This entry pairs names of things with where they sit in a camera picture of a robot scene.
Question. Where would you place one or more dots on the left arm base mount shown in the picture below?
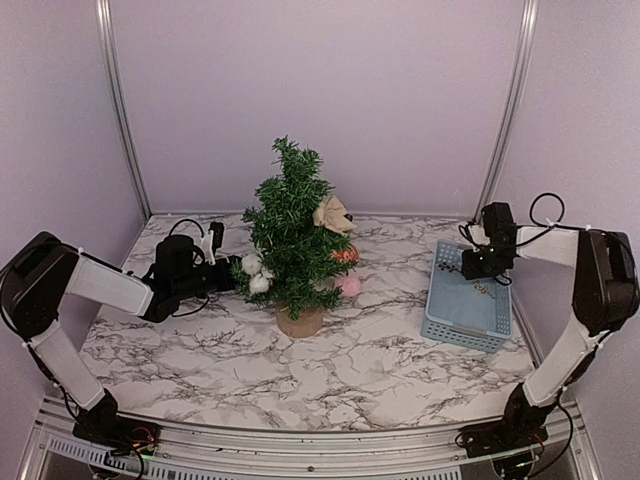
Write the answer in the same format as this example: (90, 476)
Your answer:
(103, 424)

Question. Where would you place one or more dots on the gold bead charm ornament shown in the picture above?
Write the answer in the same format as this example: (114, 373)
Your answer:
(484, 289)

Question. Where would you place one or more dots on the orange white patterned bowl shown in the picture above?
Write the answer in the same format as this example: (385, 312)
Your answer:
(349, 255)

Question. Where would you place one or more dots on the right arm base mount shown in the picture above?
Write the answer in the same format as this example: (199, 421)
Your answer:
(505, 432)

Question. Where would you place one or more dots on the beige fabric ornament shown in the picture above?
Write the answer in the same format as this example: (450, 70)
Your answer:
(330, 215)

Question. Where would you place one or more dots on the right aluminium frame post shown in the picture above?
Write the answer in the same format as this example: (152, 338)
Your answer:
(515, 92)

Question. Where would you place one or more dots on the front aluminium rail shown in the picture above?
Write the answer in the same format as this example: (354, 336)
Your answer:
(191, 451)

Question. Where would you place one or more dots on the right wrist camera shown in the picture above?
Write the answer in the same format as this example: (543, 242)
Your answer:
(474, 235)

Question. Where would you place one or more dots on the aluminium frame post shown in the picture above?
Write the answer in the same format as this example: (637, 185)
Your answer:
(515, 92)
(116, 92)

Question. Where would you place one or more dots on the light blue perforated basket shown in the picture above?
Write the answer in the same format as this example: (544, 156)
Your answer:
(457, 314)

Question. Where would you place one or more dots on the small green christmas tree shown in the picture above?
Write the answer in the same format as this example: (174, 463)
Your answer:
(291, 247)

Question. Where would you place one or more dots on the white grey small ornament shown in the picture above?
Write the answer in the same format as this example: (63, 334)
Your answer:
(260, 277)

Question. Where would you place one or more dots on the pink pompom ornament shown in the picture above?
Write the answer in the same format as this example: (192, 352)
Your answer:
(350, 285)

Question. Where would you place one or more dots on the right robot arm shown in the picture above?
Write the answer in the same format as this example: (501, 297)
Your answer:
(605, 295)

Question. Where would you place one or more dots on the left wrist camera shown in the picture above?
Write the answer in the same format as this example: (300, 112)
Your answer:
(211, 241)

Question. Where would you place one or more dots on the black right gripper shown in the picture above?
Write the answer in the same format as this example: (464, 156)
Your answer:
(470, 272)

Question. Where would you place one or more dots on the left aluminium frame post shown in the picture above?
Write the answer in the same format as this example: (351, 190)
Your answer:
(116, 92)

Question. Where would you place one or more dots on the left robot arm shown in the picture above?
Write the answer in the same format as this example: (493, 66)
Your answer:
(46, 271)

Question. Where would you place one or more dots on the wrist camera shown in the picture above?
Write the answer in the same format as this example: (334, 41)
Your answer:
(211, 241)
(474, 235)

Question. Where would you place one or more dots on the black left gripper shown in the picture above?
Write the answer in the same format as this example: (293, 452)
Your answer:
(233, 266)

